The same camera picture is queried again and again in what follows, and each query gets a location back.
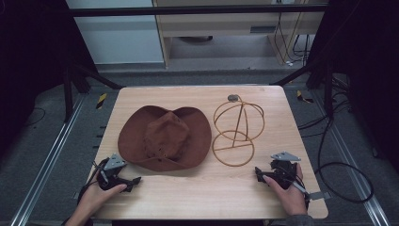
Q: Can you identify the white cabinet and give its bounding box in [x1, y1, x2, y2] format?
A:
[65, 0, 166, 66]

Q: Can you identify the gold wire hat stand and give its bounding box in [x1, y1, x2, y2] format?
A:
[212, 93, 265, 168]

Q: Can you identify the person's right hand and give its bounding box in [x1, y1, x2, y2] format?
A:
[262, 163, 309, 217]

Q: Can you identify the black metal stand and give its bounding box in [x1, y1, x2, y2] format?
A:
[271, 60, 336, 119]
[61, 60, 126, 124]

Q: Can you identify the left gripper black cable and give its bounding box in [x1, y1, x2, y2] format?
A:
[75, 160, 110, 205]

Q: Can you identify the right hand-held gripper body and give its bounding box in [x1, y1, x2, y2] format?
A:
[269, 151, 302, 190]

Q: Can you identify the light wooden desk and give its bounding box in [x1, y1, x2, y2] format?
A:
[152, 0, 329, 69]

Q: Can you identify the person's left hand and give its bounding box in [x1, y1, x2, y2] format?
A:
[75, 183, 128, 218]

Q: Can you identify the thin black floor cable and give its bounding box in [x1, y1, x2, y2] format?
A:
[24, 106, 47, 127]

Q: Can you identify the right gripper cable grey plug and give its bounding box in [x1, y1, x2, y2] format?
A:
[290, 178, 332, 202]

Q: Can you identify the bundle of hanging cables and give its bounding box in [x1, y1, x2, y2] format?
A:
[273, 0, 312, 68]

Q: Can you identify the looped black floor cable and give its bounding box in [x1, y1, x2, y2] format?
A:
[296, 116, 375, 204]

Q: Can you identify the black horizontal frame bar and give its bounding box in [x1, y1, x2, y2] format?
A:
[68, 4, 327, 17]

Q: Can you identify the brown cowboy hat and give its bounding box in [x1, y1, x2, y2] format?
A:
[117, 105, 213, 172]

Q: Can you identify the aluminium floor rail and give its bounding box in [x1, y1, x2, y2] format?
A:
[309, 89, 391, 226]
[9, 93, 87, 226]

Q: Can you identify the black curtain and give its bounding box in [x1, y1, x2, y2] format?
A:
[305, 0, 399, 173]
[0, 0, 99, 158]

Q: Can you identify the yellow black striped tape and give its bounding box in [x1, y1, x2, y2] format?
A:
[295, 89, 315, 105]
[95, 92, 108, 110]

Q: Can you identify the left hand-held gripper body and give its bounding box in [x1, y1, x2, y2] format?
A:
[96, 153, 133, 191]

